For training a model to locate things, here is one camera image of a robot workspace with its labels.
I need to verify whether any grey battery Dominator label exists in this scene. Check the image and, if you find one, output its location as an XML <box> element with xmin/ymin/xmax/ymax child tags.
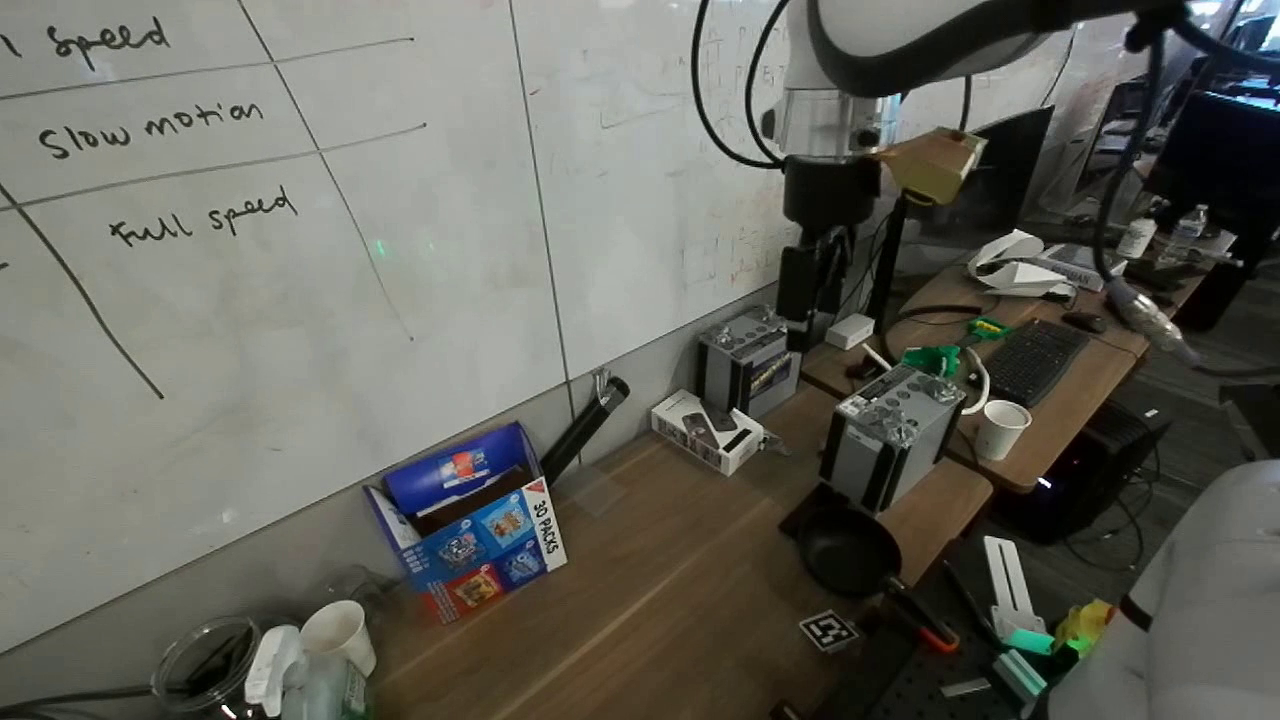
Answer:
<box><xmin>693</xmin><ymin>304</ymin><xmax>809</xmax><ymax>418</ymax></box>

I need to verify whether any black perforated breadboard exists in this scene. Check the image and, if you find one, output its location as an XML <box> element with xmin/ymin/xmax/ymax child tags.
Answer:
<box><xmin>783</xmin><ymin>512</ymin><xmax>1136</xmax><ymax>720</ymax></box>

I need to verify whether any small white box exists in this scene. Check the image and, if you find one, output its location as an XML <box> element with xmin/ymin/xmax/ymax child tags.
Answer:
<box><xmin>819</xmin><ymin>310</ymin><xmax>881</xmax><ymax>354</ymax></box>

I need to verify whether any white paper cup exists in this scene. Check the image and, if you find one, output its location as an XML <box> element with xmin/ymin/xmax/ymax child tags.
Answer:
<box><xmin>297</xmin><ymin>596</ymin><xmax>379</xmax><ymax>679</ymax></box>

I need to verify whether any black computer monitor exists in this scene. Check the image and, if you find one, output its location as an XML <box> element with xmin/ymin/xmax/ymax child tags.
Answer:
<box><xmin>863</xmin><ymin>105</ymin><xmax>1056</xmax><ymax>332</ymax></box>

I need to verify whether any white mug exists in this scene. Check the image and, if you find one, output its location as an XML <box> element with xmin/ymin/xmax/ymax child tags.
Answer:
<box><xmin>969</xmin><ymin>395</ymin><xmax>1037</xmax><ymax>468</ymax></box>

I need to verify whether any glass jar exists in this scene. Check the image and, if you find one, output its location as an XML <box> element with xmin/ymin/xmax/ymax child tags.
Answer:
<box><xmin>144</xmin><ymin>612</ymin><xmax>265</xmax><ymax>716</ymax></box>

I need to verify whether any black keyboard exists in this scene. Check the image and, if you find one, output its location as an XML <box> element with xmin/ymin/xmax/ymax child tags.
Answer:
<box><xmin>989</xmin><ymin>317</ymin><xmax>1095</xmax><ymax>412</ymax></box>

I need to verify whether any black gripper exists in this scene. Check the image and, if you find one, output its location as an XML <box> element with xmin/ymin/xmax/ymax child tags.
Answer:
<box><xmin>776</xmin><ymin>150</ymin><xmax>883</xmax><ymax>323</ymax></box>

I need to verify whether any blue cardboard snack box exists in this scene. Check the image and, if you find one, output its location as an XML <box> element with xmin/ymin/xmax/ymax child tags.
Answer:
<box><xmin>359</xmin><ymin>418</ymin><xmax>571</xmax><ymax>626</ymax></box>

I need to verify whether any teal plastic part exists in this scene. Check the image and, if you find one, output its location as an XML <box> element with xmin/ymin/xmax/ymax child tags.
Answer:
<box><xmin>1001</xmin><ymin>624</ymin><xmax>1062</xmax><ymax>659</ymax></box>
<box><xmin>992</xmin><ymin>650</ymin><xmax>1056</xmax><ymax>704</ymax></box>

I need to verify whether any green plastic object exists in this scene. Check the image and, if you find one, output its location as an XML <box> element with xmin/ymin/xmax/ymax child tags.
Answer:
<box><xmin>896</xmin><ymin>317</ymin><xmax>1010</xmax><ymax>384</ymax></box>

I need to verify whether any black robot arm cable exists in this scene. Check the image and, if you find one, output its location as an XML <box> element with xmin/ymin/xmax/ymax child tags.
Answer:
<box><xmin>683</xmin><ymin>0</ymin><xmax>1280</xmax><ymax>290</ymax></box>

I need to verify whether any black computer case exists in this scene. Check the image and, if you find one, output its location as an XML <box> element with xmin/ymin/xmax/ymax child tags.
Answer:
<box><xmin>1017</xmin><ymin>395</ymin><xmax>1176</xmax><ymax>546</ymax></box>

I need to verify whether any white phone box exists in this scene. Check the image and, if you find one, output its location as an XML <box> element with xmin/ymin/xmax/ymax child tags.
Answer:
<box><xmin>646</xmin><ymin>386</ymin><xmax>771</xmax><ymax>480</ymax></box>

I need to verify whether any black white fiducial tag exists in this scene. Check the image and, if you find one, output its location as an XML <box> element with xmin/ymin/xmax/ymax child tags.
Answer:
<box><xmin>794</xmin><ymin>605</ymin><xmax>863</xmax><ymax>659</ymax></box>

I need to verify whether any black tube mount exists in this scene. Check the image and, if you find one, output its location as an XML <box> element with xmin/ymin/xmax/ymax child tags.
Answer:
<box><xmin>537</xmin><ymin>371</ymin><xmax>632</xmax><ymax>486</ymax></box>

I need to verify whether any large white whiteboard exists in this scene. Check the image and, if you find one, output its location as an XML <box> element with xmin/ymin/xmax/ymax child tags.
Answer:
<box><xmin>0</xmin><ymin>0</ymin><xmax>1151</xmax><ymax>657</ymax></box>

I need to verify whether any plain grey battery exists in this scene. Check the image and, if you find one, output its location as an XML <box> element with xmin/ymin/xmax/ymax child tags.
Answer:
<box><xmin>814</xmin><ymin>366</ymin><xmax>969</xmax><ymax>515</ymax></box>

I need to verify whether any white slotted bracket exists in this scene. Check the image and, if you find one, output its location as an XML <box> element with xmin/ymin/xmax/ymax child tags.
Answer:
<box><xmin>979</xmin><ymin>530</ymin><xmax>1052</xmax><ymax>639</ymax></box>

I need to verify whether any yellow green plastic part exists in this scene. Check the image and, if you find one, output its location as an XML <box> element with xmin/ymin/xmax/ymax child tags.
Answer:
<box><xmin>1052</xmin><ymin>596</ymin><xmax>1120</xmax><ymax>659</ymax></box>

